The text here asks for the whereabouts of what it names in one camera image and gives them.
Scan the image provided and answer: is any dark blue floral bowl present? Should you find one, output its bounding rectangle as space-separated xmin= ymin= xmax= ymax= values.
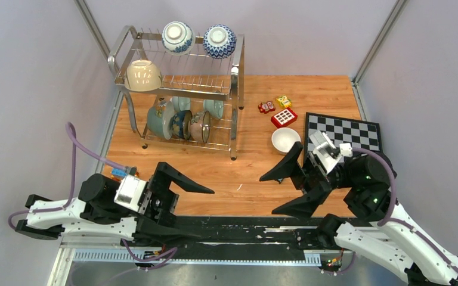
xmin=171 ymin=110 xmax=193 ymax=140

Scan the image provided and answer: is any black white checkerboard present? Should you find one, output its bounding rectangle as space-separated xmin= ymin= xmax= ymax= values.
xmin=304 ymin=113 xmax=383 ymax=156

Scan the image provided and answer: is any blue white patterned bowl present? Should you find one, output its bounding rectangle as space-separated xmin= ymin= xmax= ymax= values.
xmin=202 ymin=24 xmax=237 ymax=59

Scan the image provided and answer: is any small celadon cup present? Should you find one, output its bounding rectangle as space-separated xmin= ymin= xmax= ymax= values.
xmin=170 ymin=97 xmax=191 ymax=113
xmin=203 ymin=100 xmax=224 ymax=119

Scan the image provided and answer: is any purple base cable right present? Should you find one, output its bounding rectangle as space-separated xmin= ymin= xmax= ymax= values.
xmin=318 ymin=250 xmax=357 ymax=276

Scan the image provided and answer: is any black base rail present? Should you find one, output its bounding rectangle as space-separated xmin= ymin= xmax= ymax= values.
xmin=61 ymin=214 xmax=372 ymax=273

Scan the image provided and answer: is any red owl toy block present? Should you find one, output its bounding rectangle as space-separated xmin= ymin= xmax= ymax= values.
xmin=258 ymin=101 xmax=276 ymax=114

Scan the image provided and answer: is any blue orange toy car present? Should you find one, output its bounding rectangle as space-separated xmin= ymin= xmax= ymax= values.
xmin=110 ymin=167 xmax=140 ymax=182

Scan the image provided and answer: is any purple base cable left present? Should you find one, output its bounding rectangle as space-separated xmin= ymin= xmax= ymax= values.
xmin=120 ymin=238 xmax=178 ymax=273

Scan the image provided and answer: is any small celadon cup left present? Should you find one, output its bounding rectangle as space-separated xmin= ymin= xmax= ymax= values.
xmin=170 ymin=97 xmax=191 ymax=113

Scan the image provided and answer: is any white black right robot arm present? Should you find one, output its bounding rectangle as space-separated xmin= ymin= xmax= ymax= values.
xmin=261 ymin=141 xmax=458 ymax=285

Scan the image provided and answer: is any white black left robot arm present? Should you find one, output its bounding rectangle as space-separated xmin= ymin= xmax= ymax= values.
xmin=14 ymin=162 xmax=214 ymax=246

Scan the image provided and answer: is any white blue floral bowl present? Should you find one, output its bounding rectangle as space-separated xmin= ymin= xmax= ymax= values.
xmin=162 ymin=21 xmax=196 ymax=56

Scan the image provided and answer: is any steel two-tier dish rack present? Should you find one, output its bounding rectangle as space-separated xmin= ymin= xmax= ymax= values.
xmin=107 ymin=26 xmax=245 ymax=160

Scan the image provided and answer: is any yellow owl toy block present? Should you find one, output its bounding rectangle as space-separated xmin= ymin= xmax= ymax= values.
xmin=276 ymin=95 xmax=292 ymax=108

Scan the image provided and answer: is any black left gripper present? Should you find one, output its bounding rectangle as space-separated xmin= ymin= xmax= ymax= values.
xmin=117 ymin=164 xmax=216 ymax=243

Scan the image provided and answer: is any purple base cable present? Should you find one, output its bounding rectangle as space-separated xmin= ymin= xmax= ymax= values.
xmin=318 ymin=250 xmax=357 ymax=276
xmin=120 ymin=238 xmax=178 ymax=273

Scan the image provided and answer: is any small celadon cup right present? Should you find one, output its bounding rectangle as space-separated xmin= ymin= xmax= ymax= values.
xmin=203 ymin=100 xmax=224 ymax=119

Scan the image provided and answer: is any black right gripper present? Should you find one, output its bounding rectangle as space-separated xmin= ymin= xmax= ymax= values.
xmin=257 ymin=141 xmax=355 ymax=218

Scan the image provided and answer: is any pink brown bowl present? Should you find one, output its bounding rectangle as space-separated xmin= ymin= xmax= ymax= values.
xmin=190 ymin=110 xmax=211 ymax=143

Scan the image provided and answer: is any cream bowl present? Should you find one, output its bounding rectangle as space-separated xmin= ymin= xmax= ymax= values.
xmin=271 ymin=128 xmax=301 ymax=154
xmin=124 ymin=60 xmax=163 ymax=92

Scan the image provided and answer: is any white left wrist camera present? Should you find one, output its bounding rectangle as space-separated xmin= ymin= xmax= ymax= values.
xmin=113 ymin=175 xmax=147 ymax=214

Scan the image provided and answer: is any red calculator toy block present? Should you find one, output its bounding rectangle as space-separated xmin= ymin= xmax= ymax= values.
xmin=270 ymin=107 xmax=298 ymax=128

